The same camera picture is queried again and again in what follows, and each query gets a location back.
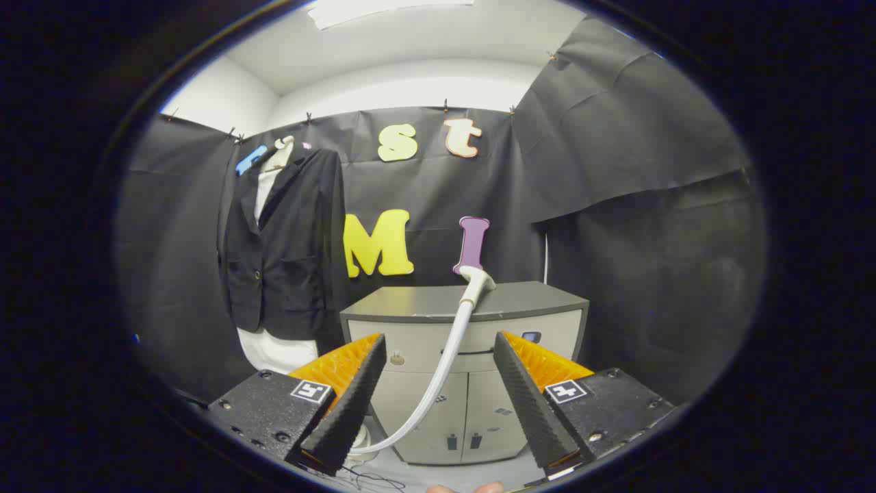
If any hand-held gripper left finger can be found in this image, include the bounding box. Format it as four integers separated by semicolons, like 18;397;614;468
205;332;388;477

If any white clothes hanger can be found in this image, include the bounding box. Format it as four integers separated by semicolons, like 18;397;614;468
263;135;296;173

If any grey cabinet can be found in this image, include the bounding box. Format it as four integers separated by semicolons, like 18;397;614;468
340;281;590;466

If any white garment steamer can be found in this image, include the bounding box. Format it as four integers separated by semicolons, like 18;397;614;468
346;266;496;458

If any white shirt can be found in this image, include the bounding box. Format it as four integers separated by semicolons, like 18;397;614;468
236;163;320;376

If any black suit jacket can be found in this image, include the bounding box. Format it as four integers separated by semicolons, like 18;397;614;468
218;147;346;341

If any black backdrop cloth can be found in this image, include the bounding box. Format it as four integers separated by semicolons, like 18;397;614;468
113;14;767;412

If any ceiling light panel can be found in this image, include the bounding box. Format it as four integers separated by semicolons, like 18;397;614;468
306;0;475;31

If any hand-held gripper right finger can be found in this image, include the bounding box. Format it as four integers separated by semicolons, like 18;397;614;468
493;331;678;480

